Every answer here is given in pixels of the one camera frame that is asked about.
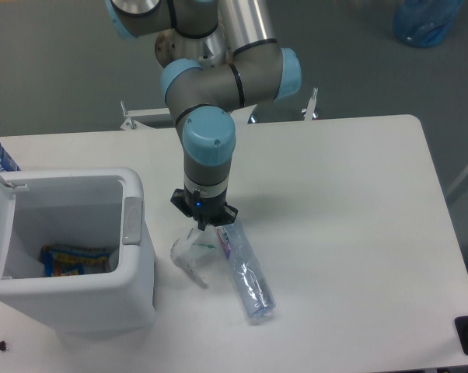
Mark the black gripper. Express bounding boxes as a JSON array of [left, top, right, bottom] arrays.
[[170, 188, 238, 231]]

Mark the white plastic bag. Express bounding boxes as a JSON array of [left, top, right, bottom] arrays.
[[170, 226, 218, 289]]

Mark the clear plastic water bottle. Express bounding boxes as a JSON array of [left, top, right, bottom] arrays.
[[215, 221, 276, 323]]

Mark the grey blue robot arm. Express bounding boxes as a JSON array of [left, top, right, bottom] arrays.
[[106, 1, 302, 229]]

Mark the white trash can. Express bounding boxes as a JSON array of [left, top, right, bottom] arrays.
[[0, 168, 155, 333]]

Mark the colourful snack wrapper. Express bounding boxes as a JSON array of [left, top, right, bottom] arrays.
[[40, 245, 112, 277]]

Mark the blue plastic bag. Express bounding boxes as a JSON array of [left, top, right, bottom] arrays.
[[392, 0, 464, 48]]

